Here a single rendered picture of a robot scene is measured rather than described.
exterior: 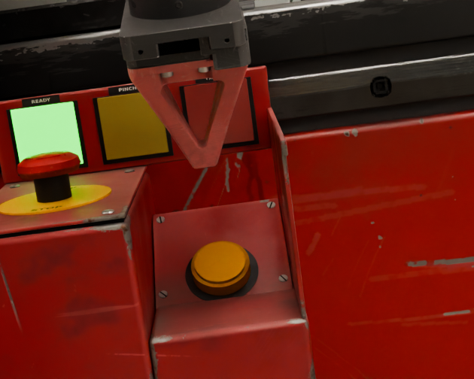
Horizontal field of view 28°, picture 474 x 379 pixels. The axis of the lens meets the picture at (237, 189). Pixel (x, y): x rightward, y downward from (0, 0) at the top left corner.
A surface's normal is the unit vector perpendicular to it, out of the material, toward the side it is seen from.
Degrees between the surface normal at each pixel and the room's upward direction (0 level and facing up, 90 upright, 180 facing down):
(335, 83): 90
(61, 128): 90
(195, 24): 14
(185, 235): 35
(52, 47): 90
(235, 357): 90
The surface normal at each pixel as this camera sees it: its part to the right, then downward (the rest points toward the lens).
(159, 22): -0.12, -0.90
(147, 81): 0.10, 0.72
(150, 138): 0.01, 0.20
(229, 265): -0.10, -0.68
